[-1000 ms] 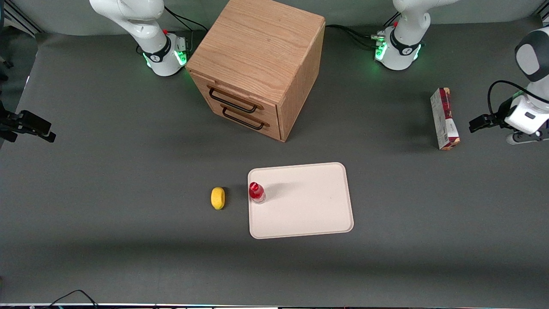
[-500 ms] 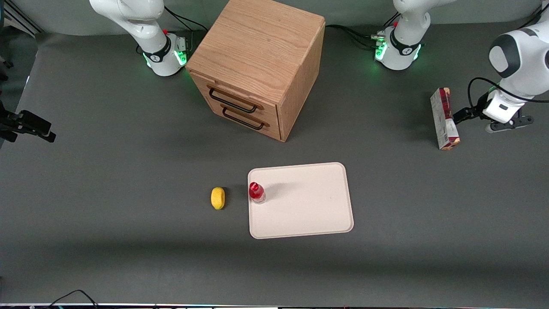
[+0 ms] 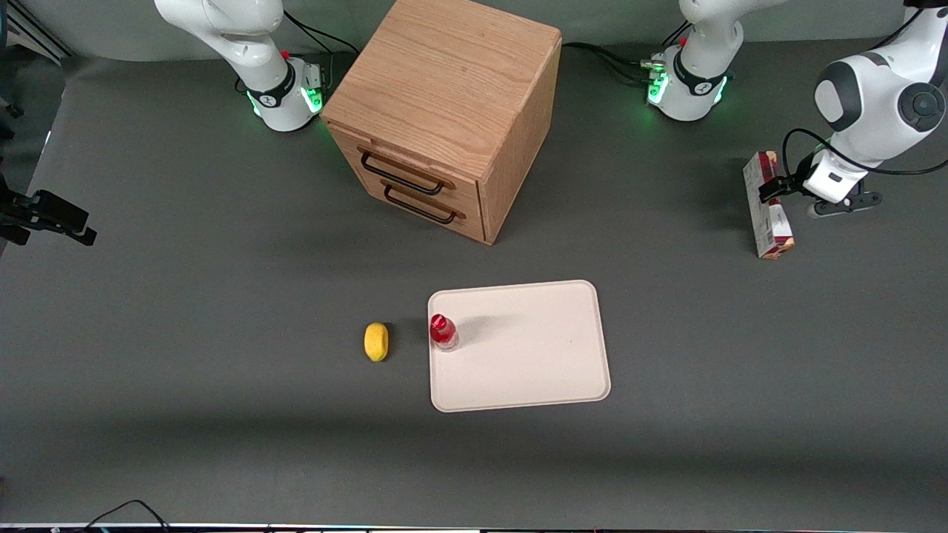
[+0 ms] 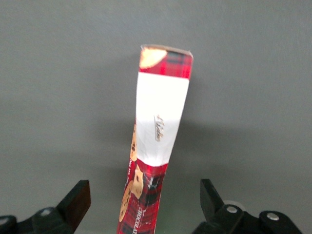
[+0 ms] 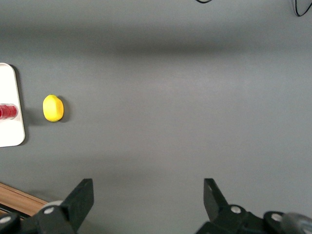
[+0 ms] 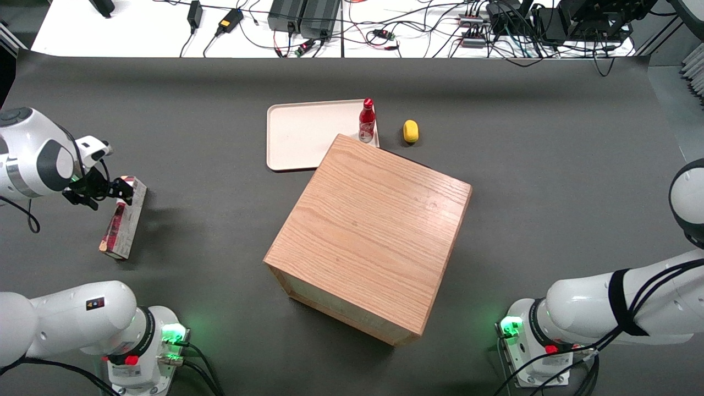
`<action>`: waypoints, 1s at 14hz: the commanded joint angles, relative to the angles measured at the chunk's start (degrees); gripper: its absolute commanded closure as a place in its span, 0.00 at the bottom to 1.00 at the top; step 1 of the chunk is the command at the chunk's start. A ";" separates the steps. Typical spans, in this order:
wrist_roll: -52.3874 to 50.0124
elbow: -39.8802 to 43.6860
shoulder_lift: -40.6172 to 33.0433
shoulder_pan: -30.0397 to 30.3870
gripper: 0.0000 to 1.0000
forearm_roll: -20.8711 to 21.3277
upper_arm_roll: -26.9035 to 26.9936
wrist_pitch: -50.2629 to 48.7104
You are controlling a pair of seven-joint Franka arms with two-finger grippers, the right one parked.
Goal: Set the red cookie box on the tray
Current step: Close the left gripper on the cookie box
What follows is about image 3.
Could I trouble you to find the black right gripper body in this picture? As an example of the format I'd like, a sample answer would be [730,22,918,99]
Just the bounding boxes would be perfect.
[0,172,34,223]

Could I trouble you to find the red cookie box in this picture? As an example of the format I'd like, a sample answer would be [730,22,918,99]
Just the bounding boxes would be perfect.
[743,150,795,261]

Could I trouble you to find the beige plastic tray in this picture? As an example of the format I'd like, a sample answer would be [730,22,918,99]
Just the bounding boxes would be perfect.
[427,279,612,413]

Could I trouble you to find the short wooden drawer front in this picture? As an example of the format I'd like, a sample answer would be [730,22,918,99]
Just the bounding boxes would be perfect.
[347,170,487,245]

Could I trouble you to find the tall wooden drawer front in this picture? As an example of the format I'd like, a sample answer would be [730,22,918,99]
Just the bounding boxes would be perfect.
[330,127,484,217]

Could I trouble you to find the yellow lemon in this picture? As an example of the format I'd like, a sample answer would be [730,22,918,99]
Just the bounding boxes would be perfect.
[364,322,390,363]

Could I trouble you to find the wooden drawer cabinet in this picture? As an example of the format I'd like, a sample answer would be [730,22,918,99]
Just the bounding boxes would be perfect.
[319,0,564,247]

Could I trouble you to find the red capped small bottle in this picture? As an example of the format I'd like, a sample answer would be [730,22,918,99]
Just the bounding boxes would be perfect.
[430,313,460,353]

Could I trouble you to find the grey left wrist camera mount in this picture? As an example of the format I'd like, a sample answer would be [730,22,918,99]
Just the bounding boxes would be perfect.
[807,190,884,221]

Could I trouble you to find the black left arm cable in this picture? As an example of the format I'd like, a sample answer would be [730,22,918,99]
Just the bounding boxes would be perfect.
[782,127,948,195]

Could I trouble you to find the aluminium frame rail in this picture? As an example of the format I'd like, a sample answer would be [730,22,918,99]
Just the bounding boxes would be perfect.
[0,0,76,67]

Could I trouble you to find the black left base cables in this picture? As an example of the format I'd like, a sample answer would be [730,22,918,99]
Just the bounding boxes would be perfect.
[561,19,693,84]

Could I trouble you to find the thin black table cable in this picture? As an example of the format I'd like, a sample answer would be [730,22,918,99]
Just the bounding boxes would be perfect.
[78,499,173,533]

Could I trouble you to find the black right base cable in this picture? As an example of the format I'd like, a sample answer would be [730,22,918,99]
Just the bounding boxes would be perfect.
[283,9,358,57]

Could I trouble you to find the long black drawer handle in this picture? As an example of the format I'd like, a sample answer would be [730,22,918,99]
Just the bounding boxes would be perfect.
[360,150,446,198]

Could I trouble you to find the short black drawer handle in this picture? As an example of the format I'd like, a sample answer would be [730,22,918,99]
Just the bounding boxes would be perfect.
[383,185,457,226]

